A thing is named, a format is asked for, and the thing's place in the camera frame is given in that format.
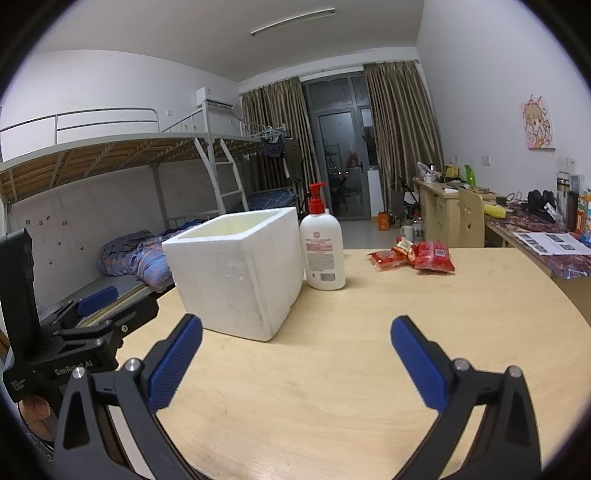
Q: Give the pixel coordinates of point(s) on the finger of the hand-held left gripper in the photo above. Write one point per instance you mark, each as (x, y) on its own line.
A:
(99, 297)
(138, 314)

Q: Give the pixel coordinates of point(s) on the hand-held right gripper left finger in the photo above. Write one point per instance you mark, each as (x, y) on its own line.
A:
(178, 364)

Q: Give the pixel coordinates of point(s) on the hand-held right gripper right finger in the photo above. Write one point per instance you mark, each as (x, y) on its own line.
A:
(418, 364)

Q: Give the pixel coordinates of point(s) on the white foam box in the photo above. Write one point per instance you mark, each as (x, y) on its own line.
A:
(231, 277)

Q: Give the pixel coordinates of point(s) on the person's left hand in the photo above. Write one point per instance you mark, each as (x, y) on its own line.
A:
(37, 413)

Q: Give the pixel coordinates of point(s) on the blue patterned quilt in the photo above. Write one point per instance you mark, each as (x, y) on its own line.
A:
(138, 258)

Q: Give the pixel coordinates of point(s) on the small red snack packet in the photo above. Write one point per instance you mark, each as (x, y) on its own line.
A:
(385, 261)

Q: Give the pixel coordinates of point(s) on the large red snack packet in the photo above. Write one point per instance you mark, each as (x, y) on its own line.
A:
(434, 257)

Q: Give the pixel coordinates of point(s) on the red striped snack packet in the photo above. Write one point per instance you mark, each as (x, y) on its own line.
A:
(404, 247)

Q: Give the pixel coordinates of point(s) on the white metal bunk bed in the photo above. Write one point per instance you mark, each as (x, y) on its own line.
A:
(258, 143)
(101, 154)

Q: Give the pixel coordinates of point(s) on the white lotion pump bottle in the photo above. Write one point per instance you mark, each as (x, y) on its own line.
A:
(323, 254)

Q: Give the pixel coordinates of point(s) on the orange bag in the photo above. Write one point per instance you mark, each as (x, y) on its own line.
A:
(384, 221)

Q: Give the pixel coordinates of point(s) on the wooden chair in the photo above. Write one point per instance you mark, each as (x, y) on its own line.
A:
(471, 221)

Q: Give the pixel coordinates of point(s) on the light wooden desk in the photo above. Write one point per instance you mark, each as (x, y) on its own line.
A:
(436, 212)

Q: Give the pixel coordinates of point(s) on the white bunk bed ladder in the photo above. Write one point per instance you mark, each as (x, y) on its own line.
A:
(226, 177)

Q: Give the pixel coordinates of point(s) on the yellow corn-shaped item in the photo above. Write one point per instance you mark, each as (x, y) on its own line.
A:
(495, 211)

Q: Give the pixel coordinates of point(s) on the dark blue bedding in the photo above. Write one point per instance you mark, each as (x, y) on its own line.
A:
(272, 198)

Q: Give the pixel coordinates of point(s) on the printed paper sheet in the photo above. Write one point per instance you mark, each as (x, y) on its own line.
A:
(549, 243)

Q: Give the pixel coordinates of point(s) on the desk with patterned mat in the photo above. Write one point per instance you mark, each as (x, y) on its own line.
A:
(568, 265)

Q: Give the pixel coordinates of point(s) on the white kettle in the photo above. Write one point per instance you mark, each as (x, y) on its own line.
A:
(428, 174)

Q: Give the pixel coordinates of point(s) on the dark hanging clothes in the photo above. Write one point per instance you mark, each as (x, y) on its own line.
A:
(272, 147)

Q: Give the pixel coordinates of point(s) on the steel thermos flask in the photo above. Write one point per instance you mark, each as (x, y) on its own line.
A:
(562, 194)

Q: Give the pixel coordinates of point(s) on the row of toiletry bottles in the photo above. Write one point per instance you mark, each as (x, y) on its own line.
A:
(581, 212)

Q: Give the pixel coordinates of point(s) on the glass balcony door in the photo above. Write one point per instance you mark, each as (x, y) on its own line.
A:
(341, 152)

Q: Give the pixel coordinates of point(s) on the white air conditioner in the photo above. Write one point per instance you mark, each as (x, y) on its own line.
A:
(213, 97)

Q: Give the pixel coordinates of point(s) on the brown curtain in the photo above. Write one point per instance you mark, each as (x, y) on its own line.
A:
(286, 115)
(401, 129)

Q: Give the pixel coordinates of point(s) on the ceiling tube light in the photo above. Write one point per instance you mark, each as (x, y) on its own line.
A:
(293, 21)

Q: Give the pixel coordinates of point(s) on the white wall socket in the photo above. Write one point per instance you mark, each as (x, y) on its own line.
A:
(566, 165)

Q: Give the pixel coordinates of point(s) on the cartoon wall poster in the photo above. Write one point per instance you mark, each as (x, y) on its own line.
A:
(538, 122)

